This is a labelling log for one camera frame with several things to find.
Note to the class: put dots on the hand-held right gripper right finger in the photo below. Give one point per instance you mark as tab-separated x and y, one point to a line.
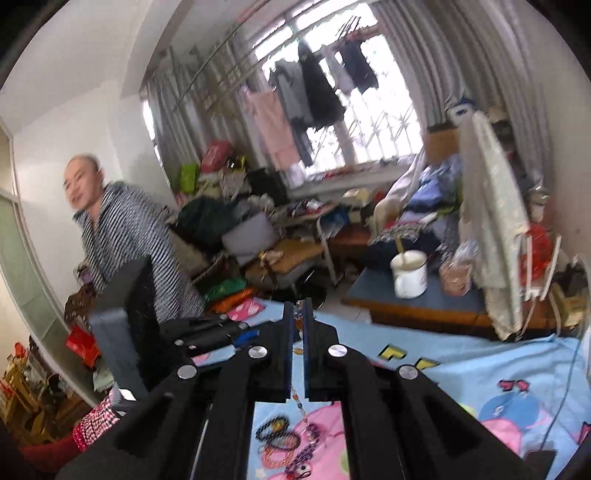
308	360

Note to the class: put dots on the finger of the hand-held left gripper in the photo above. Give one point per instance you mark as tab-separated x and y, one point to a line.
203	322
247	337

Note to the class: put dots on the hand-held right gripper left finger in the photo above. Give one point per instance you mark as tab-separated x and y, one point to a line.
287	355

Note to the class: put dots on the chair with yellow cushion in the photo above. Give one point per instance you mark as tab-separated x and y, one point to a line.
288	256

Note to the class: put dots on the grey storage box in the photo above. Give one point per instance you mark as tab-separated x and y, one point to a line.
251	237

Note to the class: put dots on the dark green bag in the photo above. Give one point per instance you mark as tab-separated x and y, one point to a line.
203	219

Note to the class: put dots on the red checked cloth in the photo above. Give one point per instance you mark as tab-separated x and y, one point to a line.
94	424

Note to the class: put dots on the wooden desk with blue top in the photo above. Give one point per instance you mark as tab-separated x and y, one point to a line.
415	307

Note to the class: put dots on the white enamel mug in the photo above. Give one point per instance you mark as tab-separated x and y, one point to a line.
410	277

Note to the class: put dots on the wooden stool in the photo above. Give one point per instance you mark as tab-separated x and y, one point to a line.
23	401

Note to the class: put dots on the green shopping bag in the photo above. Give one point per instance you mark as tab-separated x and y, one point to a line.
189	179

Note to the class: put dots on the black suitcase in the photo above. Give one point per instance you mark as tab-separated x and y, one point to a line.
268	187

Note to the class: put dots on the red shopping bag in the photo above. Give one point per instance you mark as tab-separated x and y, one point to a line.
217	157

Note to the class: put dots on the plastic bag of snacks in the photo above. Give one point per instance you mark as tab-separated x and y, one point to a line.
455	277

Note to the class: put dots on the cartoon printed blue blanket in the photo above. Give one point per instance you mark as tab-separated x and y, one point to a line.
485	369

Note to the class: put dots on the pink hanging garment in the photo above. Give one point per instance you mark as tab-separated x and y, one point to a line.
272	124

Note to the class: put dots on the floral cloth cover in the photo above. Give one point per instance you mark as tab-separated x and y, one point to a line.
494	207

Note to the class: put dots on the grey hanging garment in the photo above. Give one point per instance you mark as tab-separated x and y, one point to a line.
286	87

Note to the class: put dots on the window with metal grille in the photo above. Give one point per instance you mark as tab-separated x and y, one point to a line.
383	120

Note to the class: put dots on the red plastic bag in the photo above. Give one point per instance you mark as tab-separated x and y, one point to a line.
535	251

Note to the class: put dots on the cardboard box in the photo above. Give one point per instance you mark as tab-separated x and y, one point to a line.
441	145

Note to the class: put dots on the metal drying rack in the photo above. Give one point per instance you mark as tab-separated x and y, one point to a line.
221	69

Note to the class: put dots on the black hanging jacket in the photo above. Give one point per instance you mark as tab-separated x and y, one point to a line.
321	90

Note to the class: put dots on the white router with antennas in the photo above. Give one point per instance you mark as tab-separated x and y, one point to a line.
551	270

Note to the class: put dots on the dark hanging shorts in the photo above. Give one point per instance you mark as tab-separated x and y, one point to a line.
360	67

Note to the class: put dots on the grey curtain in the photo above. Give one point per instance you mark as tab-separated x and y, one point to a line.
443	60

